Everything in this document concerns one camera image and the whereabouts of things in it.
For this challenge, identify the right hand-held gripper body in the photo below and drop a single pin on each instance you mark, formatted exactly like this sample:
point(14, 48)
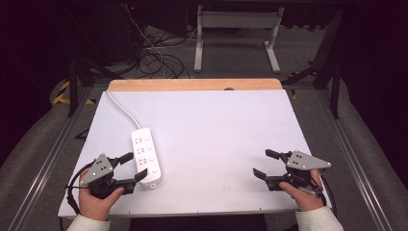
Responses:
point(304, 163)

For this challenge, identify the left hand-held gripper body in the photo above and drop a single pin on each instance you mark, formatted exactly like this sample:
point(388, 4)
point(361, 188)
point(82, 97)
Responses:
point(97, 170)

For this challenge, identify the white power strip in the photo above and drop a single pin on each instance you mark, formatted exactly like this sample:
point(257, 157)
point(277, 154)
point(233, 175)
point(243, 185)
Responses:
point(146, 157)

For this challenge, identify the person's right hand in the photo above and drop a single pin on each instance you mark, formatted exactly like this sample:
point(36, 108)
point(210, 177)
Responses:
point(304, 199)

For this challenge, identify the person's left hand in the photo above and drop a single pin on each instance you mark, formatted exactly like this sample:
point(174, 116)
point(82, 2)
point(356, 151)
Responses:
point(96, 207)

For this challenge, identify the black metal stand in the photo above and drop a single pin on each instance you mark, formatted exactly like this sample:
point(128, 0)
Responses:
point(73, 86)
point(335, 89)

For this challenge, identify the yellow black hazard tape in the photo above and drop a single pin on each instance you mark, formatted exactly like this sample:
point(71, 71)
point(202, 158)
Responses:
point(61, 97)

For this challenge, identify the aluminium floor rail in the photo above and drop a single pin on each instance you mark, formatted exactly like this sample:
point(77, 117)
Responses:
point(356, 166)
point(48, 166)

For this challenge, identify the white metal stand frame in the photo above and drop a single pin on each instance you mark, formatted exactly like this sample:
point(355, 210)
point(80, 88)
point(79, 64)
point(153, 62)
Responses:
point(237, 20)

